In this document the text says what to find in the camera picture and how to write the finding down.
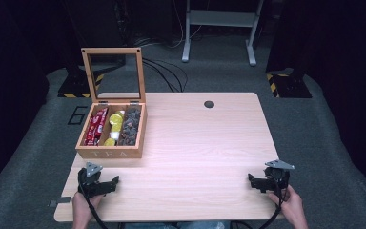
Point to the pile of yellow tea packets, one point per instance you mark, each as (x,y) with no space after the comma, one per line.
(115,119)

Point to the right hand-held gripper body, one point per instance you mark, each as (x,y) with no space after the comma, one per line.
(278,178)

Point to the pile of dark tea packets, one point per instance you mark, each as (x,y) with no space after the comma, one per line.
(131,127)

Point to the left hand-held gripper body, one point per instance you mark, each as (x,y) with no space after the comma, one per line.
(90,184)

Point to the person's left hand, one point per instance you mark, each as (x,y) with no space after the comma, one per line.
(83,206)

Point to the wooden tea box with lid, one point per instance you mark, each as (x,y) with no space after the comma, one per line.
(111,152)

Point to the bundle of red tea packets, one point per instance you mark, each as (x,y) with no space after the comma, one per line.
(96,127)

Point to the white metal stand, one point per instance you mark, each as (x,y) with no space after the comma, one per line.
(219,18)

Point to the person's right hand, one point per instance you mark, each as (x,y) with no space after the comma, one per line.
(289,202)

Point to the grey tape strip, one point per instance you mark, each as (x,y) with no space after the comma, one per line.
(62,201)

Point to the black stand base hazard tape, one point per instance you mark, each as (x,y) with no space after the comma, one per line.
(76,86)
(290,86)

